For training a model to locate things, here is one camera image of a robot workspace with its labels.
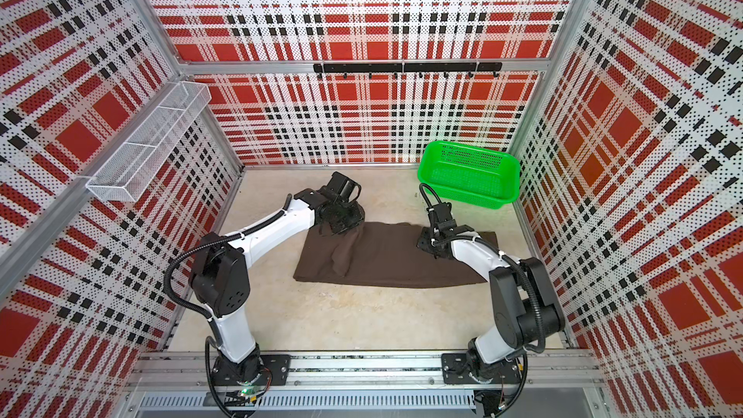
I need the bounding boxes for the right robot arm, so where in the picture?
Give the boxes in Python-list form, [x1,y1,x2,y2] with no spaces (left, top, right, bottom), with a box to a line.
[418,202,565,383]

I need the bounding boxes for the brown trousers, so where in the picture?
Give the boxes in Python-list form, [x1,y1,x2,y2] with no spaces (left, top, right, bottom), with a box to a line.
[293,222,487,288]

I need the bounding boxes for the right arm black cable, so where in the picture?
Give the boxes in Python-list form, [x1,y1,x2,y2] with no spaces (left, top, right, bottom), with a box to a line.
[417,182,550,416]

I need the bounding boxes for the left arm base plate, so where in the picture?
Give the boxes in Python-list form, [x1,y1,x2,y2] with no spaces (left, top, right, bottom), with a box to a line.
[208,353,290,386]

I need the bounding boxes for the white wire mesh shelf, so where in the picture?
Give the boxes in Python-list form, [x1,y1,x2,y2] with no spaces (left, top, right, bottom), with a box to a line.
[86,81,211,202]

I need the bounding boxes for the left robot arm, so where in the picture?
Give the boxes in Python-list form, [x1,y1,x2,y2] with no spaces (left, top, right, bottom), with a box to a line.
[189,172,365,385]

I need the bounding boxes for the black hook rail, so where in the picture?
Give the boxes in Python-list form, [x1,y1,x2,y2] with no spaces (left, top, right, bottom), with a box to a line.
[313,61,503,77]

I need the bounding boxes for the green plastic basket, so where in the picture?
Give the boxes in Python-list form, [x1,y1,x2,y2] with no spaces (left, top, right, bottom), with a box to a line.
[418,140,520,209]

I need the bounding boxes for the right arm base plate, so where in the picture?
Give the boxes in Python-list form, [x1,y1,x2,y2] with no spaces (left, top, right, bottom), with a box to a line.
[441,350,520,385]

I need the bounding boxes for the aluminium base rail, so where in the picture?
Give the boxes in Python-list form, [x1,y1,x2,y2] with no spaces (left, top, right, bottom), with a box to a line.
[126,349,604,392]

